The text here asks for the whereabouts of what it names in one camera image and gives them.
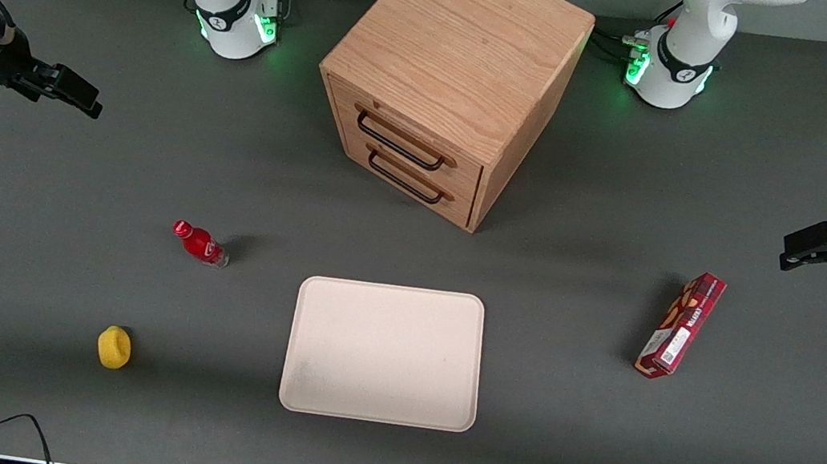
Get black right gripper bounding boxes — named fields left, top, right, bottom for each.
left=0, top=25, right=112, bottom=121

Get wooden drawer front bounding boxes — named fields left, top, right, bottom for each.
left=314, top=74, right=495, bottom=200
left=323, top=123, right=487, bottom=232

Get wooden two-drawer cabinet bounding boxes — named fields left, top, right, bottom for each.
left=299, top=0, right=599, bottom=247

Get red cookie box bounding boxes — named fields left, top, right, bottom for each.
left=632, top=263, right=729, bottom=389

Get small red bottle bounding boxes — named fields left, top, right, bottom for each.
left=167, top=218, right=235, bottom=271

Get yellow lemon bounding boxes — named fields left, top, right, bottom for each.
left=93, top=322, right=136, bottom=373

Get white rectangular tray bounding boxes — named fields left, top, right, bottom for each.
left=275, top=269, right=494, bottom=438

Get black left arm base cables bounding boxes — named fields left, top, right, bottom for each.
left=587, top=0, right=686, bottom=69

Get black wire drawer handle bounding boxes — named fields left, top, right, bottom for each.
left=361, top=145, right=451, bottom=208
left=350, top=107, right=453, bottom=173

